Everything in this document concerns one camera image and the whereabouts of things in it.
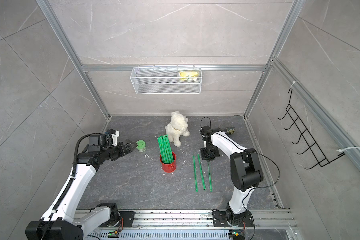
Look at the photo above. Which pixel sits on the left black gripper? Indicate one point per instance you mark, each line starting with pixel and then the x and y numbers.
pixel 122 150

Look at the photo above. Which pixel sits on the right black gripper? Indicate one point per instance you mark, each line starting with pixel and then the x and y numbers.
pixel 207 158

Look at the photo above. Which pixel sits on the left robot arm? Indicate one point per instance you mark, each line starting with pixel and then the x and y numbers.
pixel 58 222

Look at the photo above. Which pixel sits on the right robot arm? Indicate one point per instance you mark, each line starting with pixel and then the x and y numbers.
pixel 245 171

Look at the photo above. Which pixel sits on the red cylindrical container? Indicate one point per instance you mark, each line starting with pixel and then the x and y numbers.
pixel 170 167

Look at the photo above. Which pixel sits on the small green lidded jar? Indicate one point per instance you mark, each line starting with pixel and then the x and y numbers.
pixel 141 145

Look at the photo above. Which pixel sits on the camouflage cloth pouch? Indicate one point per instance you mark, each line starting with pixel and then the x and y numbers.
pixel 229 130

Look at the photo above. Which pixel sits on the white plush dog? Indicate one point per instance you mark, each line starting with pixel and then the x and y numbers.
pixel 178 126

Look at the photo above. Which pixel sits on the green straw bundle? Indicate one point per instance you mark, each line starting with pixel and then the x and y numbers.
pixel 165 149

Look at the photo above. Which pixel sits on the yellow sponge in basket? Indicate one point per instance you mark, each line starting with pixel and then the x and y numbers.
pixel 188 75

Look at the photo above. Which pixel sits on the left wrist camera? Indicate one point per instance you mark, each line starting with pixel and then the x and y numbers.
pixel 112 136

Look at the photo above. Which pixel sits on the white wire mesh basket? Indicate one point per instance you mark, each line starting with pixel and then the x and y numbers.
pixel 164 80

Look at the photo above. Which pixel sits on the metal base rail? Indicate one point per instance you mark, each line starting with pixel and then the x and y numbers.
pixel 198 225

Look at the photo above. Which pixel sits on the black wire hook rack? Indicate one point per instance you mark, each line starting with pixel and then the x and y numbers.
pixel 306 137

